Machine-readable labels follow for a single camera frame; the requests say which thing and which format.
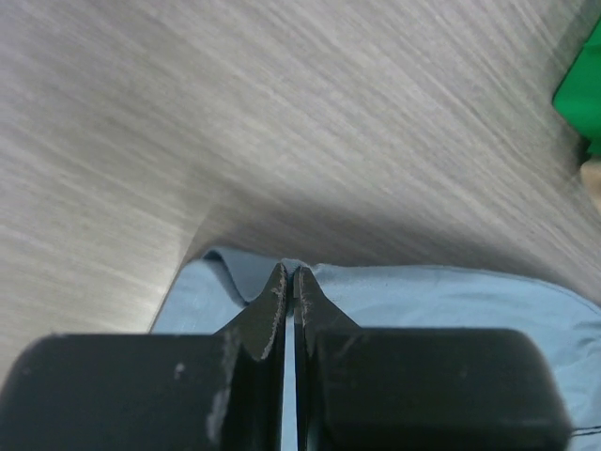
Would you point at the grey-blue t shirt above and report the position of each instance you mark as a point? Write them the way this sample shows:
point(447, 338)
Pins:
point(212, 289)

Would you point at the green plastic bin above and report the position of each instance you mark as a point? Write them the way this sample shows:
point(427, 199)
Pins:
point(577, 98)

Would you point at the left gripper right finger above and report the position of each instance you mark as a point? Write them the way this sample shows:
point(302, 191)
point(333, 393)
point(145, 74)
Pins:
point(362, 388)

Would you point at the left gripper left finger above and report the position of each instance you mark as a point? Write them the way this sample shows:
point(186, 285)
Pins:
point(221, 391)

